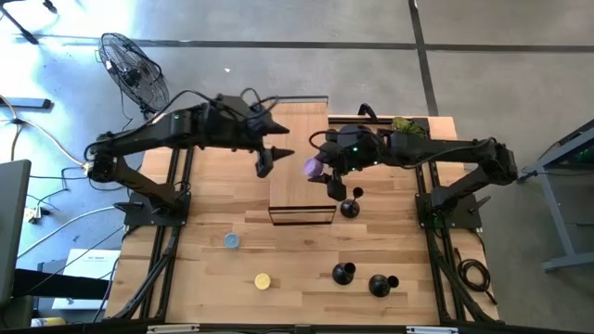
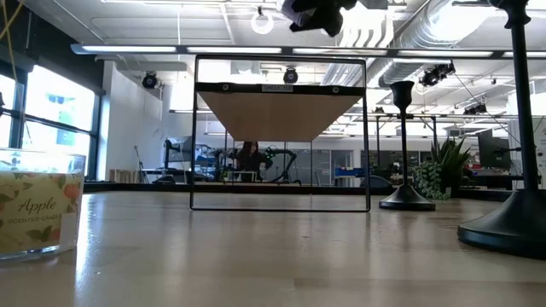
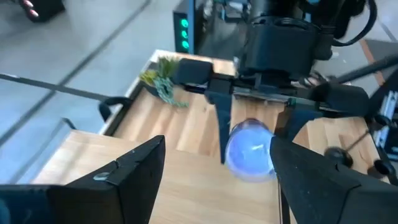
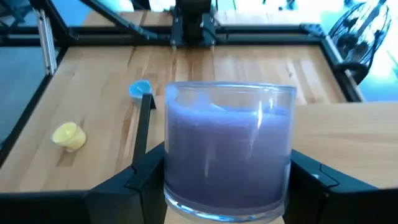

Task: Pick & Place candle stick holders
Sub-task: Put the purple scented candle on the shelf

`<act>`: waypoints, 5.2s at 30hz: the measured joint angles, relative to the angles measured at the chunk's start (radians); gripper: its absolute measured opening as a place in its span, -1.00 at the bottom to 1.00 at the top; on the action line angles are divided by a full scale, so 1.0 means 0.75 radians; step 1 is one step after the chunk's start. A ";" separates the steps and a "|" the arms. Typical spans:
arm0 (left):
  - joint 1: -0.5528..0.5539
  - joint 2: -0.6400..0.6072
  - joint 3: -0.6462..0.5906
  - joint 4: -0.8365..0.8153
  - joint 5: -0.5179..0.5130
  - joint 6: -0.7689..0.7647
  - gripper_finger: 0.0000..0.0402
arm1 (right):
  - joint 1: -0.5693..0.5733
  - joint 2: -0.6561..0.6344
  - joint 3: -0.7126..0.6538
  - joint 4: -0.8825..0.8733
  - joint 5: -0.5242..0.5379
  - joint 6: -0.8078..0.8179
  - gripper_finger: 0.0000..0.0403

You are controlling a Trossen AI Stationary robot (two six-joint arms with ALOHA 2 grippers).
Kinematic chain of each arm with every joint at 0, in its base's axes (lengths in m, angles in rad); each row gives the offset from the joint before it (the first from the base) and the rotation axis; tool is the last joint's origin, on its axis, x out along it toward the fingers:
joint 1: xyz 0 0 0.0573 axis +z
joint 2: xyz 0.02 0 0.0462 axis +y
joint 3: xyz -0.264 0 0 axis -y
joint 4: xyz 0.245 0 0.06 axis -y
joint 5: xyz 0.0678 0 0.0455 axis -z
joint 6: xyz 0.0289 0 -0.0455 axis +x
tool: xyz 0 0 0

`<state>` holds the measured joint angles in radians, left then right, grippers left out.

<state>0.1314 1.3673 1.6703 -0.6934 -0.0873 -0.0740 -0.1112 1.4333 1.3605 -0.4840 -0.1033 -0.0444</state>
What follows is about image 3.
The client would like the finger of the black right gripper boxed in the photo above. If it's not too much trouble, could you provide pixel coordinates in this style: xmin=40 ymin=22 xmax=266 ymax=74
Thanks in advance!
xmin=274 ymin=98 xmax=325 ymax=141
xmin=204 ymin=90 xmax=233 ymax=165

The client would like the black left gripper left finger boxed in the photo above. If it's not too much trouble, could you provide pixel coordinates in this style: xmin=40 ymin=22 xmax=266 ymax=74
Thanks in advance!
xmin=0 ymin=134 xmax=167 ymax=224

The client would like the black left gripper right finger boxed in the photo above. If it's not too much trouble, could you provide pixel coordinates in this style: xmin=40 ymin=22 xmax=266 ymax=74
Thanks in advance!
xmin=269 ymin=136 xmax=398 ymax=224

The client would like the black metal candlestick holder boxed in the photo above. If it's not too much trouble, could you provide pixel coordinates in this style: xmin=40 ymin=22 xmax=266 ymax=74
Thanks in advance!
xmin=366 ymin=157 xmax=398 ymax=179
xmin=324 ymin=113 xmax=389 ymax=169

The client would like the blue candle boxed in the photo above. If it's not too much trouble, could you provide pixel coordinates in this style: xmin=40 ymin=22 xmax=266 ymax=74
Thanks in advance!
xmin=224 ymin=118 xmax=278 ymax=184

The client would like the green artificial potted plant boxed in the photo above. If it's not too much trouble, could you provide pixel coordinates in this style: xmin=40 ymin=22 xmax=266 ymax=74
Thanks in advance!
xmin=139 ymin=55 xmax=190 ymax=109

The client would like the black table clamp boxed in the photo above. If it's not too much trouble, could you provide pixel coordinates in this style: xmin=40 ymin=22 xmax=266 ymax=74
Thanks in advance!
xmin=98 ymin=96 xmax=133 ymax=123

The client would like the black box with green lights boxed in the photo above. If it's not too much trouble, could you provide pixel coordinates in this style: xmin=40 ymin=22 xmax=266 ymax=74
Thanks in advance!
xmin=172 ymin=0 xmax=196 ymax=54

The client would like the wooden shelf with black frame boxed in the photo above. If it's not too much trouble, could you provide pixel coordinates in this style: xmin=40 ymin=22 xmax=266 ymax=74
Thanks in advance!
xmin=0 ymin=117 xmax=292 ymax=224

